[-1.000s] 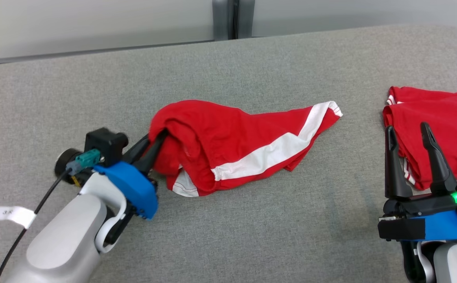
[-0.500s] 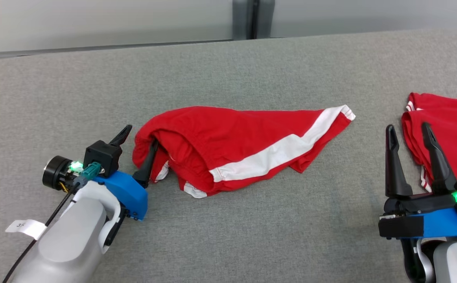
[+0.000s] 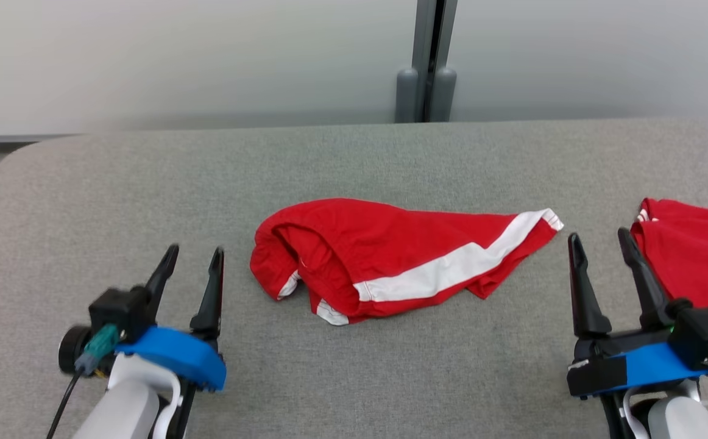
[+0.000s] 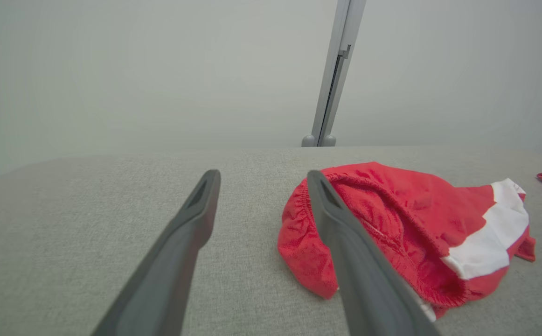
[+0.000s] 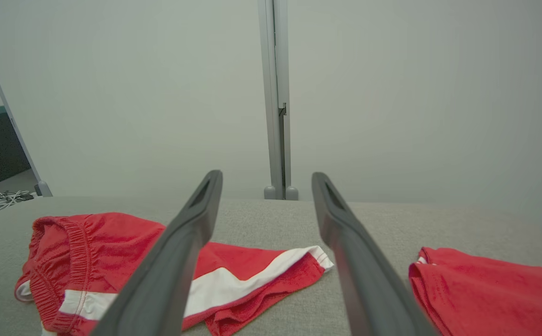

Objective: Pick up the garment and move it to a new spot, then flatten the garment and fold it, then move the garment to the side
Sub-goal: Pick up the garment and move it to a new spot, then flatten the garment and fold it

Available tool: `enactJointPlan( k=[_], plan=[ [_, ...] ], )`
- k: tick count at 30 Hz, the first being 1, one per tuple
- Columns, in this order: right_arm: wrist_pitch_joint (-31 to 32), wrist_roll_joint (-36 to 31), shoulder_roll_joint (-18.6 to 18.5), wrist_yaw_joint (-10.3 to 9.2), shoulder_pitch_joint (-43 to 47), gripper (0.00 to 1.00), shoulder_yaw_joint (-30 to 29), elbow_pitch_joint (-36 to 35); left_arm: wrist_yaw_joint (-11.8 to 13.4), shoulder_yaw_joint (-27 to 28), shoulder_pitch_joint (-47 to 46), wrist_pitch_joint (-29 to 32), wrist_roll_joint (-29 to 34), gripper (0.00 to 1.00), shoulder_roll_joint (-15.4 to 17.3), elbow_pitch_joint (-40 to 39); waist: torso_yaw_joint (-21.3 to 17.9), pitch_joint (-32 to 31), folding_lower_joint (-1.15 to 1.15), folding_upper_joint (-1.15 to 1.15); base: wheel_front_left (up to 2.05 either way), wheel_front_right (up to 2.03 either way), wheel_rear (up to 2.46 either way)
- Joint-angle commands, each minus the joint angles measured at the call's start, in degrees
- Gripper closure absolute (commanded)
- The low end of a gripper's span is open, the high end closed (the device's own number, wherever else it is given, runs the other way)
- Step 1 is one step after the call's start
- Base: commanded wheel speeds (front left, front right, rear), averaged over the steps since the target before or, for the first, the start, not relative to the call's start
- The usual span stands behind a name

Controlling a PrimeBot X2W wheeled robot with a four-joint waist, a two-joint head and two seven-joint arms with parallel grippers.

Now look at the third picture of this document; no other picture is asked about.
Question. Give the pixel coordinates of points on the grey wall post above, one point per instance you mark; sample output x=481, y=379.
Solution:
x=407, y=97

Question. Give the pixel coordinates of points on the red white-sleeved t-shirt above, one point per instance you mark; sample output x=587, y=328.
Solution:
x=701, y=256

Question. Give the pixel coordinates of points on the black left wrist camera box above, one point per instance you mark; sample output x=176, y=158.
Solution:
x=116, y=311

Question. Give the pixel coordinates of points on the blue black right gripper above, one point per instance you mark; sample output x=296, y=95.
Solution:
x=652, y=363

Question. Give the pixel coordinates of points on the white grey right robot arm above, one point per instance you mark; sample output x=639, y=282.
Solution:
x=677, y=417

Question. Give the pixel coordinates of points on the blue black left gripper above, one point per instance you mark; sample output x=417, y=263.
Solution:
x=171, y=350

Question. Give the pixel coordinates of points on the red white-striped shorts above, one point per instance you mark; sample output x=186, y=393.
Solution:
x=390, y=244

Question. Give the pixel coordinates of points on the grey metal partition post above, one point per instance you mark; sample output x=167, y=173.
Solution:
x=422, y=36

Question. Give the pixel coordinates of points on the grey cylindrical post foot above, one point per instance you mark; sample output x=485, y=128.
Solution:
x=443, y=96

